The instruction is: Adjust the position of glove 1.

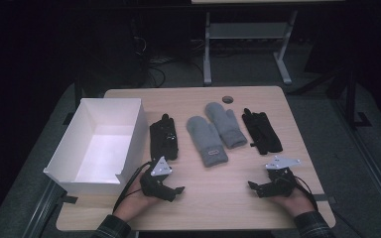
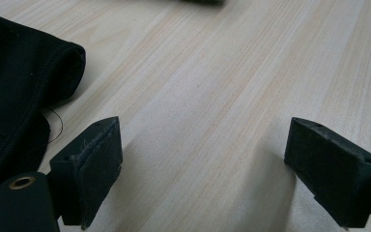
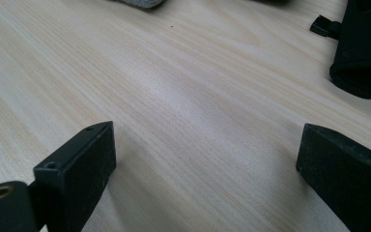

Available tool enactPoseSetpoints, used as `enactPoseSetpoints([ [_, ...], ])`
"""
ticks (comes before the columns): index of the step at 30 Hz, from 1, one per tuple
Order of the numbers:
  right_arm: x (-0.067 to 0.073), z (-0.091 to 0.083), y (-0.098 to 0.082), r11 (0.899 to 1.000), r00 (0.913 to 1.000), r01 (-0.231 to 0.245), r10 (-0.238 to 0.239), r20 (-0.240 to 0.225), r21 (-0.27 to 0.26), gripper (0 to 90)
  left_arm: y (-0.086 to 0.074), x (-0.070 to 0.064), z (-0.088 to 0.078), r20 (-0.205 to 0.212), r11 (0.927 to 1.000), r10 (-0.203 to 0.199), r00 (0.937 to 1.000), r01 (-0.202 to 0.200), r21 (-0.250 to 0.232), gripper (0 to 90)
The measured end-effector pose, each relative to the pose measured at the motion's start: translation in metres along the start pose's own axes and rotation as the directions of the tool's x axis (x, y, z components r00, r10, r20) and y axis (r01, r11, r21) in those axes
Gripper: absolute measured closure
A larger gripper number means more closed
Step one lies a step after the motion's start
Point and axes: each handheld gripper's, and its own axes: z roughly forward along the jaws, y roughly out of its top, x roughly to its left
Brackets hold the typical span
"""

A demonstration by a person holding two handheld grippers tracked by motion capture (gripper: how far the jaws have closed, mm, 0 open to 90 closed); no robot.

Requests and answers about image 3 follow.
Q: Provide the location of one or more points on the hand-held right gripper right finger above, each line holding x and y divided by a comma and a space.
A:
351, 174

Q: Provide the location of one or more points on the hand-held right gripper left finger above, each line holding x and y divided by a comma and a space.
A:
74, 180

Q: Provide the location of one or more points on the black glove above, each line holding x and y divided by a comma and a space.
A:
360, 51

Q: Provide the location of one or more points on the grey glove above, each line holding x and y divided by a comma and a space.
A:
141, 3

